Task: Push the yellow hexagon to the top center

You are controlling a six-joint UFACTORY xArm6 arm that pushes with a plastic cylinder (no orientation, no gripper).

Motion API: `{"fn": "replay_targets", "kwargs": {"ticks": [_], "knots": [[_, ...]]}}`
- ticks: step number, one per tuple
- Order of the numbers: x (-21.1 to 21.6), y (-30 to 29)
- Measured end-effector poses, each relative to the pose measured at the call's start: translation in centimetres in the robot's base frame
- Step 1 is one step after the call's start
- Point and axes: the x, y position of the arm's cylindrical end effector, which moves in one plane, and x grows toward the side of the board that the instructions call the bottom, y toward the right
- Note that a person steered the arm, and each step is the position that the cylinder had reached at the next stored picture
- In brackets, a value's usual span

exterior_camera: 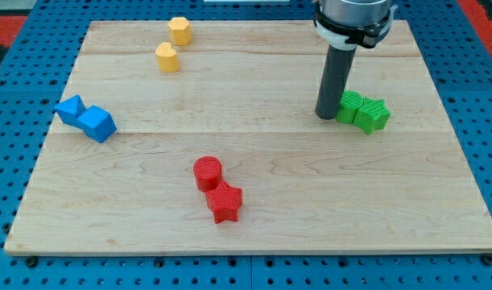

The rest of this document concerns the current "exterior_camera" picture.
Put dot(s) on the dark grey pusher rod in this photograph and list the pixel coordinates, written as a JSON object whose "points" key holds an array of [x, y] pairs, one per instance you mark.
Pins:
{"points": [[334, 78]]}

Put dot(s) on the red star block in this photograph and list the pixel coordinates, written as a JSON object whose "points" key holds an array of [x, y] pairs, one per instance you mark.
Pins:
{"points": [[224, 201]]}

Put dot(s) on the red cylinder block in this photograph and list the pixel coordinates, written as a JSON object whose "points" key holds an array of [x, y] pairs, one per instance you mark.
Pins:
{"points": [[208, 173]]}

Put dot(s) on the green star block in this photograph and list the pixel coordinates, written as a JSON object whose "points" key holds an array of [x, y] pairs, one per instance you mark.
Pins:
{"points": [[372, 115]]}

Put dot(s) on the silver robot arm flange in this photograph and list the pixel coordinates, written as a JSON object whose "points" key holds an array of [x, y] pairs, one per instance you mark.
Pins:
{"points": [[347, 24]]}

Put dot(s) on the blue cube block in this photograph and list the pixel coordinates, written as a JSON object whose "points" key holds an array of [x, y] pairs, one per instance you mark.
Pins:
{"points": [[97, 123]]}

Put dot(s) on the blue triangle block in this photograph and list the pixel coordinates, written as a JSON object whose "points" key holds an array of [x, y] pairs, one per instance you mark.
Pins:
{"points": [[70, 110]]}

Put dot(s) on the yellow hexagon block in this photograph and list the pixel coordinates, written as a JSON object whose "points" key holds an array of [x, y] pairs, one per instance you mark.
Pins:
{"points": [[180, 31]]}

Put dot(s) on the green cylinder block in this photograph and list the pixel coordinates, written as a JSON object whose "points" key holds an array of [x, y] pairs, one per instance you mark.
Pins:
{"points": [[349, 105]]}

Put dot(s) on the yellow heart block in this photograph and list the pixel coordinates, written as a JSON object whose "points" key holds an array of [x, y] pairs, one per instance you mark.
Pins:
{"points": [[167, 59]]}

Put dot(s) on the light wooden board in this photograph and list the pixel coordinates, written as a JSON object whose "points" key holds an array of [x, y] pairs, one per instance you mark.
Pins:
{"points": [[246, 93]]}

